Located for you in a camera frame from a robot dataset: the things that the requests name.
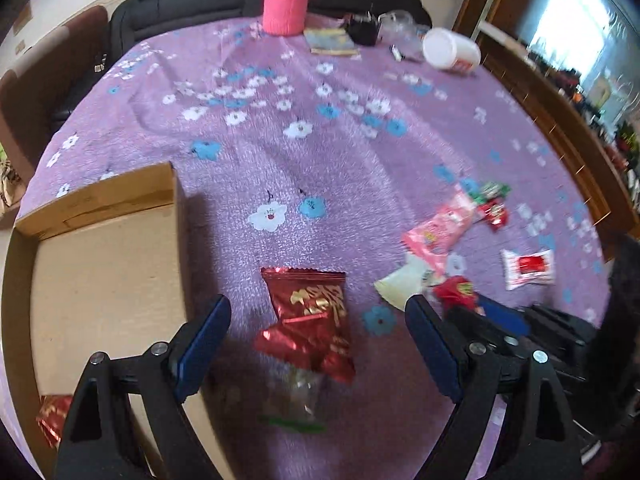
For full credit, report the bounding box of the pink My Melody snack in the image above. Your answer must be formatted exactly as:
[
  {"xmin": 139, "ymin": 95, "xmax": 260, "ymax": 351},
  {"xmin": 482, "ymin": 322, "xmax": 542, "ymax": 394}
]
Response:
[{"xmin": 401, "ymin": 186, "xmax": 476, "ymax": 275}]

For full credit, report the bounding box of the large red foil snack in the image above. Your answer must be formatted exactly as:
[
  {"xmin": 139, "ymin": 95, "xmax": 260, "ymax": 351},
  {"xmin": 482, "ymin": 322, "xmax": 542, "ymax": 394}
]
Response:
[{"xmin": 254, "ymin": 266, "xmax": 356, "ymax": 385}]

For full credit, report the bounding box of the dark red foil snack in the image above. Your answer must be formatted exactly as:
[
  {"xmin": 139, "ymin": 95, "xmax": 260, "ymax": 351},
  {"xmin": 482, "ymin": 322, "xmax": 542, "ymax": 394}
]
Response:
[{"xmin": 36, "ymin": 394, "xmax": 73, "ymax": 448}]

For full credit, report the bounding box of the white red candy packet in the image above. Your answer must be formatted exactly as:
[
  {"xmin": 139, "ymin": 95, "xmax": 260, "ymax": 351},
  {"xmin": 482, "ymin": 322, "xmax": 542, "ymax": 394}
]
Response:
[{"xmin": 500, "ymin": 249, "xmax": 555, "ymax": 290}]

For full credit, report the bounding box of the small red candy packet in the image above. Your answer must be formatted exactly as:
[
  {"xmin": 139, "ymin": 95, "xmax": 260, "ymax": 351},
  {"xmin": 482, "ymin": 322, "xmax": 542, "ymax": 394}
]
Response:
[{"xmin": 433, "ymin": 275, "xmax": 477, "ymax": 311}]

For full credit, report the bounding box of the cream white snack packet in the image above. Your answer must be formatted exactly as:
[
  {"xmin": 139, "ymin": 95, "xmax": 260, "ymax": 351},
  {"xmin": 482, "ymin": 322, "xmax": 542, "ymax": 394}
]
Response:
[{"xmin": 373, "ymin": 258, "xmax": 434, "ymax": 312}]

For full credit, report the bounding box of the small red green candy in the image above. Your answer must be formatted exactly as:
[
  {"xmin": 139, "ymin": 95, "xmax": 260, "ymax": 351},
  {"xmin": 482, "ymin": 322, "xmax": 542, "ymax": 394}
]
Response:
[{"xmin": 478, "ymin": 197, "xmax": 509, "ymax": 232}]

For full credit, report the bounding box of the green twisted candy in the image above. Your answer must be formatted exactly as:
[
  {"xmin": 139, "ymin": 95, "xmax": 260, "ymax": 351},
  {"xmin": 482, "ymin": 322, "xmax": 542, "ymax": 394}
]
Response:
[{"xmin": 471, "ymin": 181, "xmax": 511, "ymax": 205}]

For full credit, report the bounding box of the shallow cardboard box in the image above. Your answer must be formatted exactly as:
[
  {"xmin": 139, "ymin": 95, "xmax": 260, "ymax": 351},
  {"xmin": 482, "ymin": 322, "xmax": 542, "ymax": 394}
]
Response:
[{"xmin": 1, "ymin": 162, "xmax": 196, "ymax": 476}]

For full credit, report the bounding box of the green clear candy wrapper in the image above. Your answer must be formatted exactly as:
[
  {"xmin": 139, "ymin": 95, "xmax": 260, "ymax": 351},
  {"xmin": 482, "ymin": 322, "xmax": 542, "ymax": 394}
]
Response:
[{"xmin": 260, "ymin": 363, "xmax": 326, "ymax": 434}]

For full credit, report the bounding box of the purple floral tablecloth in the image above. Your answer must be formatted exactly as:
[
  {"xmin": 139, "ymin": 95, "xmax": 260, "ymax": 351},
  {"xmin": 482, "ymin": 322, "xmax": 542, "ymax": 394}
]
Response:
[{"xmin": 21, "ymin": 18, "xmax": 608, "ymax": 479}]

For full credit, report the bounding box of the white plastic jar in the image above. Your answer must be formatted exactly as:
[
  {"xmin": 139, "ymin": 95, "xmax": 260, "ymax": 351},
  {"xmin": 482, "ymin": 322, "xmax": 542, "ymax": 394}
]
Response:
[{"xmin": 422, "ymin": 27, "xmax": 482, "ymax": 74}]

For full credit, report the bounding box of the wooden glass cabinet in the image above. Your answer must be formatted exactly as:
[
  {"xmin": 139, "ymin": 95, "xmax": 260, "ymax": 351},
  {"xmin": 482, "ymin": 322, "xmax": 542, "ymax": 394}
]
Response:
[{"xmin": 454, "ymin": 0, "xmax": 639, "ymax": 261}]

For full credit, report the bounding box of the small booklet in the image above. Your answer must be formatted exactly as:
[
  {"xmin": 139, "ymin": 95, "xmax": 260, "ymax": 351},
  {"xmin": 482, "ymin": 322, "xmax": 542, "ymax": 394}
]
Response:
[{"xmin": 304, "ymin": 28, "xmax": 359, "ymax": 56}]

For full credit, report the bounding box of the brown armchair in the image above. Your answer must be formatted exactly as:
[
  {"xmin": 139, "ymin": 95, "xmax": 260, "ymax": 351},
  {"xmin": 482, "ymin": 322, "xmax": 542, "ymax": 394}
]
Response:
[{"xmin": 1, "ymin": 6, "xmax": 108, "ymax": 183}]

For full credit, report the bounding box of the black sofa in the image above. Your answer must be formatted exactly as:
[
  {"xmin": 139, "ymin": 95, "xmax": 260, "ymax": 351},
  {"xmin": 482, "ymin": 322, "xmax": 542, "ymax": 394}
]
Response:
[{"xmin": 49, "ymin": 0, "xmax": 433, "ymax": 132}]

